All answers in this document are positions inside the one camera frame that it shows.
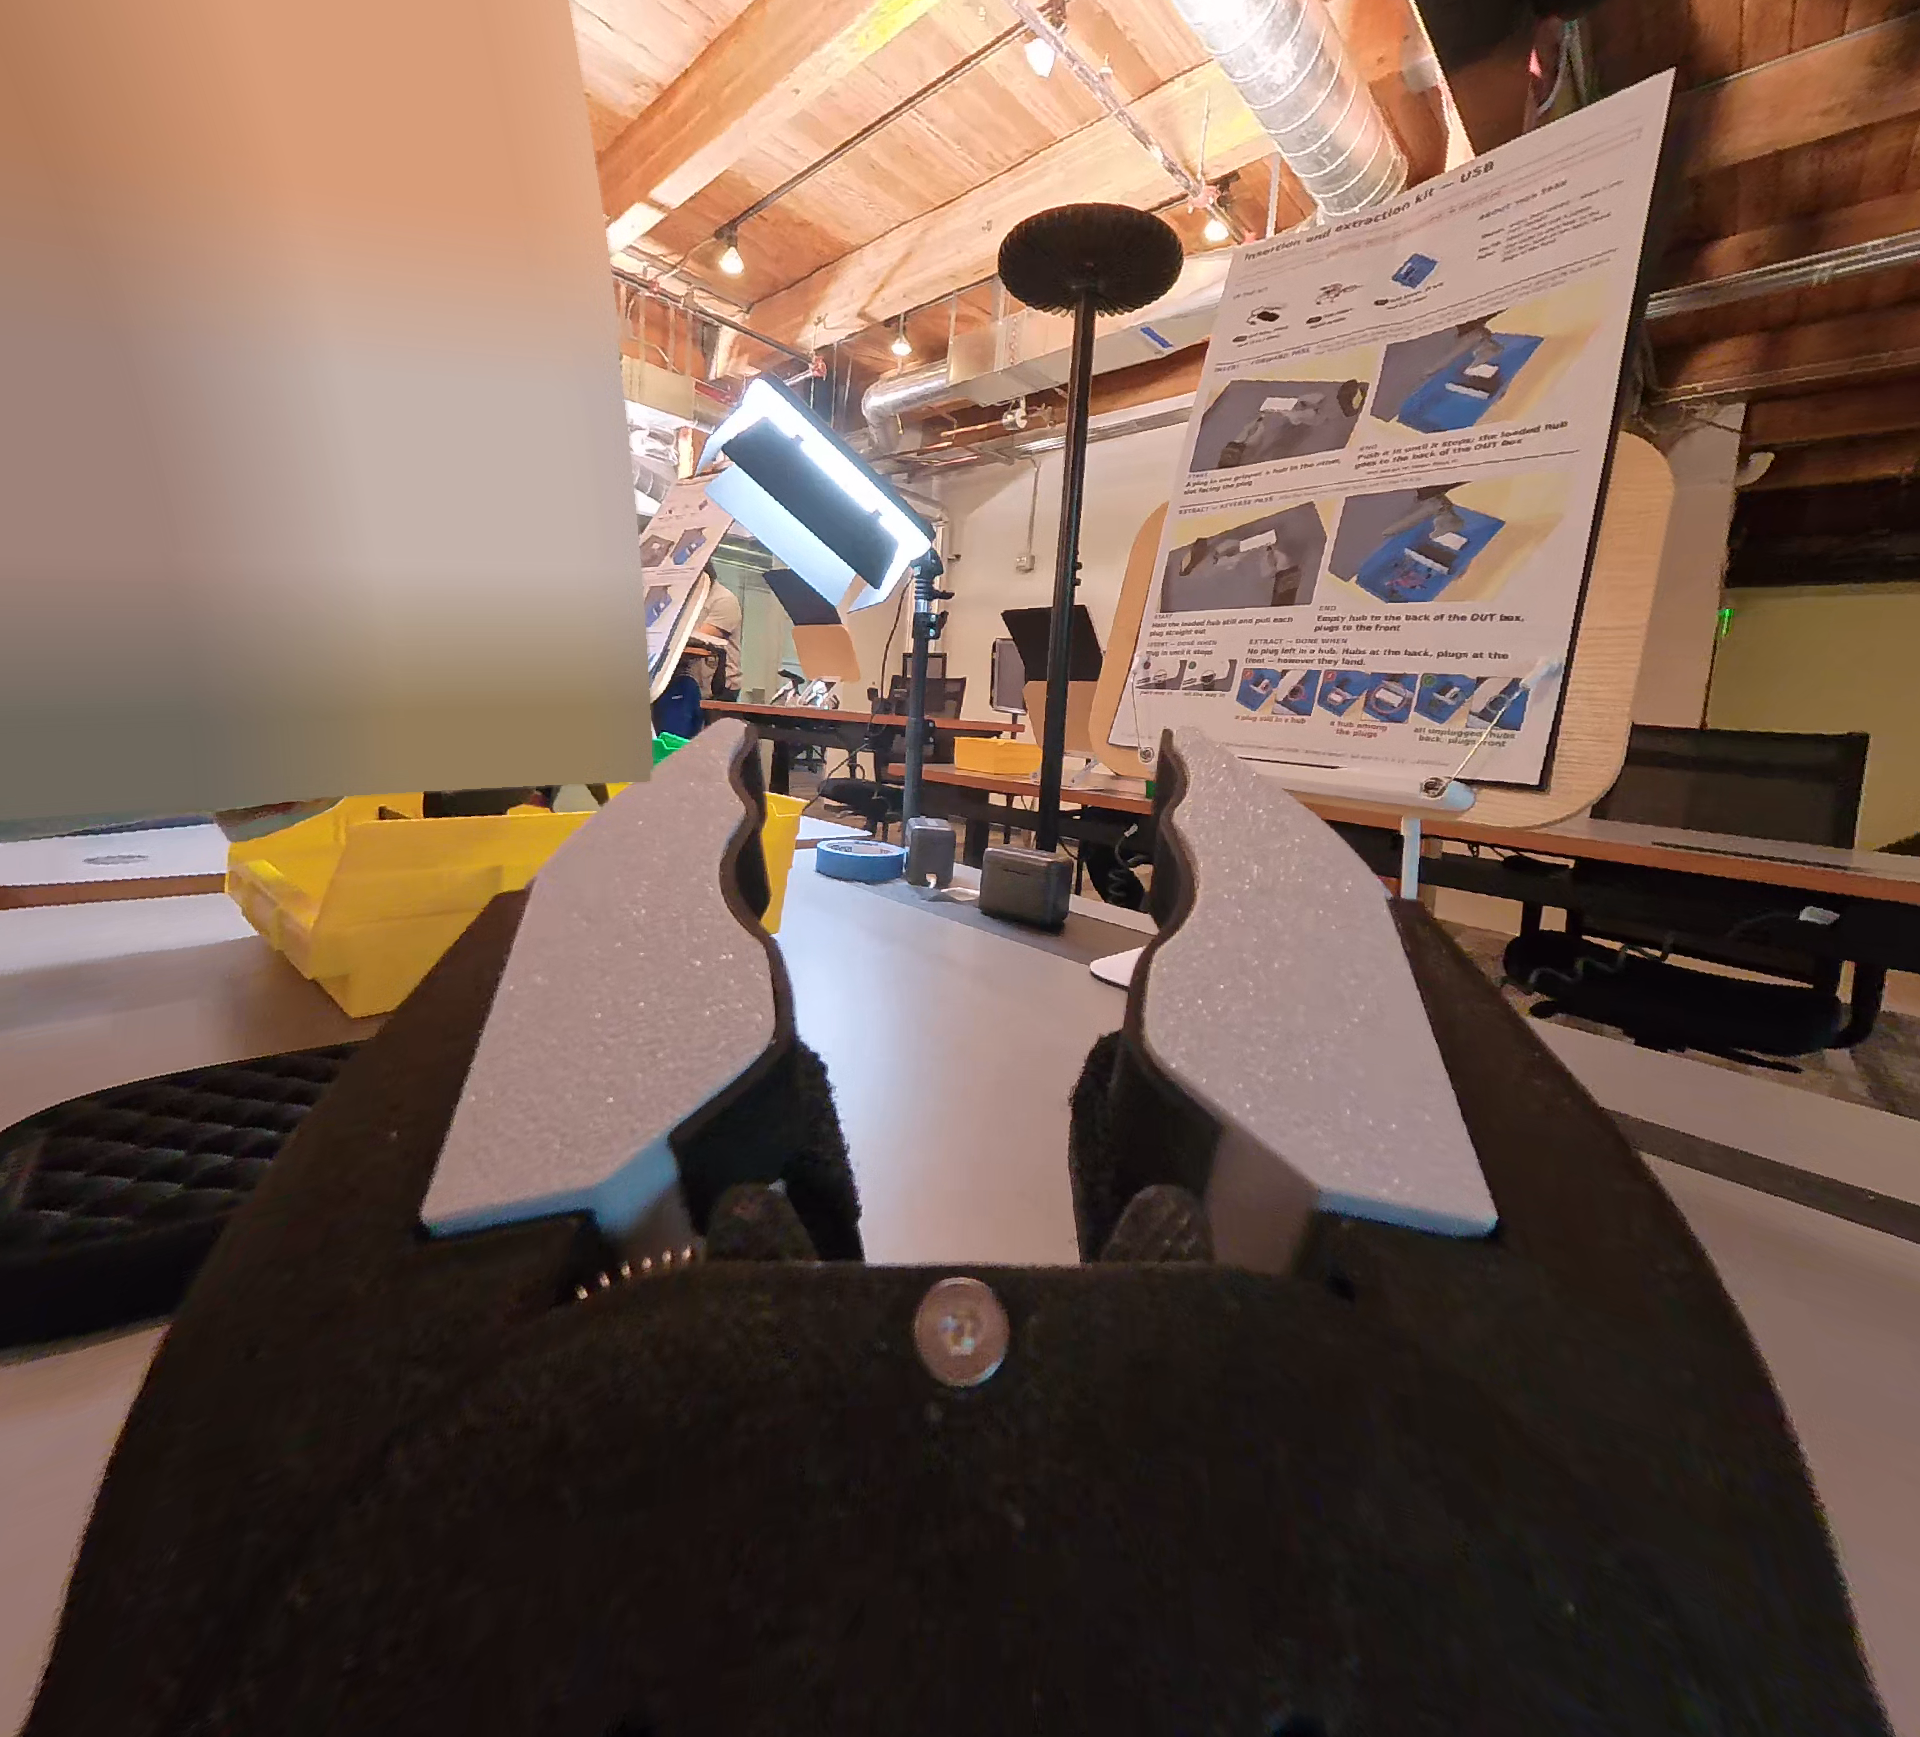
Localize printed instruction poster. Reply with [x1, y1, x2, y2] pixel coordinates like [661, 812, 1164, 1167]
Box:
[642, 476, 737, 719]
[1106, 67, 1678, 790]

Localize small dark grey box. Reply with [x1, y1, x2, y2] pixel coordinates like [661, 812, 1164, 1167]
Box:
[978, 845, 1078, 930]

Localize long wood-top desk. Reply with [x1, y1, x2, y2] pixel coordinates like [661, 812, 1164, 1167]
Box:
[922, 763, 1920, 1037]

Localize yellow plastic bin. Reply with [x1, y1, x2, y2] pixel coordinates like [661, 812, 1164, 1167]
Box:
[223, 789, 810, 1018]

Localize studio light panel on stand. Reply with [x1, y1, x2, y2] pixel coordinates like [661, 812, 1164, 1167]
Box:
[695, 375, 961, 826]

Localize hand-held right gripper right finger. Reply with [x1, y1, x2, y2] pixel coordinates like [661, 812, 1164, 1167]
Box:
[1068, 726, 1502, 1271]

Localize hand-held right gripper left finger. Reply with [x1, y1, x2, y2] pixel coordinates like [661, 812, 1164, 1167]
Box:
[420, 716, 863, 1266]

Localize black quilted pad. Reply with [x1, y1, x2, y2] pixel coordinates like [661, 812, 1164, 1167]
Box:
[0, 1044, 370, 1353]

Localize black pole with round head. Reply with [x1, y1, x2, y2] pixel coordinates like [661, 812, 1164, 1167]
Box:
[995, 201, 1188, 856]

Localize silver air duct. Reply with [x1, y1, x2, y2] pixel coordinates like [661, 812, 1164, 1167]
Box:
[1154, 0, 1411, 218]

